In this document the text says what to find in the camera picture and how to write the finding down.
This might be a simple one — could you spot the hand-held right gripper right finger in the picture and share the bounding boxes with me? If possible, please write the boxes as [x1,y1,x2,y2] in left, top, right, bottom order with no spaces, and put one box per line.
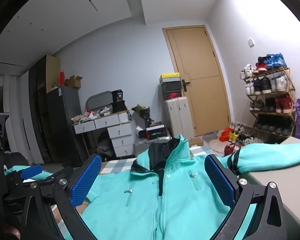
[204,154,288,240]

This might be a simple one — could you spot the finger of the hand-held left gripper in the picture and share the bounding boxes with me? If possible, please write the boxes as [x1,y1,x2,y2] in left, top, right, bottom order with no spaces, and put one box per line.
[6,164,43,184]
[37,167,77,188]

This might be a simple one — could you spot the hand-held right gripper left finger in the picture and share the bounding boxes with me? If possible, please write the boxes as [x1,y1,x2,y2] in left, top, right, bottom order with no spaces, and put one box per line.
[21,154,102,240]

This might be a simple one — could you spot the teal zip jacket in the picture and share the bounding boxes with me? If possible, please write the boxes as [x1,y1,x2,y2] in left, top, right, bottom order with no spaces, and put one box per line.
[5,134,300,240]

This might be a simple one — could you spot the checkered tablecloth table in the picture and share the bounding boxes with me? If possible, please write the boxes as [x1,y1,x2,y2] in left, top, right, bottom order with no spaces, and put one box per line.
[50,145,208,240]

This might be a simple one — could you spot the white fluffy rug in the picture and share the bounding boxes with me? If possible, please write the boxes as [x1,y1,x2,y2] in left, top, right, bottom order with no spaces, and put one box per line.
[202,132,240,153]

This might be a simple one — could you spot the red yellow plastic bag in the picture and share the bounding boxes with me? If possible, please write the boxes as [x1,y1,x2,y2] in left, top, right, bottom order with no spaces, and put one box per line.
[219,127,240,142]

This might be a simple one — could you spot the black tall cabinet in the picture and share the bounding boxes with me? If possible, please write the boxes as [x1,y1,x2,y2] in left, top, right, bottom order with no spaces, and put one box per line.
[46,85,89,167]

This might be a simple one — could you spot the dark wardrobe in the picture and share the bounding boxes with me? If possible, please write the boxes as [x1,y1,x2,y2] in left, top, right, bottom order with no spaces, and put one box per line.
[29,55,62,164]

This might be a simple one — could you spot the scattered loose shoes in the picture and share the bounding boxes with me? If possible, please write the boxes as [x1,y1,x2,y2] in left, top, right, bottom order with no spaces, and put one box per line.
[227,122,262,146]

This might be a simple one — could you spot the white drawer desk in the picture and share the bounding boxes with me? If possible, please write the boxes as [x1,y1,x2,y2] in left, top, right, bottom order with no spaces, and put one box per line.
[73,111,137,159]

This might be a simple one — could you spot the silver suitcase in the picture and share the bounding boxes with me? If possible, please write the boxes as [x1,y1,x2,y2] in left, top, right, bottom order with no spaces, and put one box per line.
[134,136,172,160]

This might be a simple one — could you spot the pile of desk clutter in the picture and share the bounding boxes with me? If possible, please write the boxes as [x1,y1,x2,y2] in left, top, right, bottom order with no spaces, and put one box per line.
[72,106,113,124]

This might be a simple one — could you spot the cream upright suitcase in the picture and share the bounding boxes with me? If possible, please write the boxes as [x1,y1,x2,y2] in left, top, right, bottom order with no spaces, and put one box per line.
[164,97,194,140]

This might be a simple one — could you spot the grey folding chair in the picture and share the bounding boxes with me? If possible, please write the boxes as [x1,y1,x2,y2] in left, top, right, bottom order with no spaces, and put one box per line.
[86,91,113,112]

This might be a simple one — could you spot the wooden door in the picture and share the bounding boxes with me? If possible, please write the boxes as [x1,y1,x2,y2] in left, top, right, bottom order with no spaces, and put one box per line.
[162,25,232,137]

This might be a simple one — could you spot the black bag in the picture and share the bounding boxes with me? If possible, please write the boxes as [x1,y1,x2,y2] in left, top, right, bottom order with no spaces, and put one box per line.
[112,89,128,113]

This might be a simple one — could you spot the large cardboard box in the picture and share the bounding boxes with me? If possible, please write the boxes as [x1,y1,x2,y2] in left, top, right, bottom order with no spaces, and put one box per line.
[45,54,61,93]

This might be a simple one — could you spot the flower bouquet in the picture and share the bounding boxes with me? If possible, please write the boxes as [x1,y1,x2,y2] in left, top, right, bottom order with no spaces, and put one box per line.
[132,104,150,127]

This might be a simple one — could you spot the small open cardboard box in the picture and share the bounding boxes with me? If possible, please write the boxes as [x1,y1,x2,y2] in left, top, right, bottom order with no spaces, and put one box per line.
[65,75,83,88]

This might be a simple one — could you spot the grey shoe box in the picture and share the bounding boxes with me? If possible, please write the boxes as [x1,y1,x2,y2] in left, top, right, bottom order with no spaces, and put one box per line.
[161,82,182,93]

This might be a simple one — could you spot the wooden shoe rack with shoes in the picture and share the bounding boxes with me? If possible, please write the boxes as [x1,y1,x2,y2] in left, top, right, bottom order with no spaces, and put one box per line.
[240,53,295,135]

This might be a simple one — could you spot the yellow shoe box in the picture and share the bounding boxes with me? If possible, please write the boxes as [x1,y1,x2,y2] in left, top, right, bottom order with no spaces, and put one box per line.
[159,73,180,83]

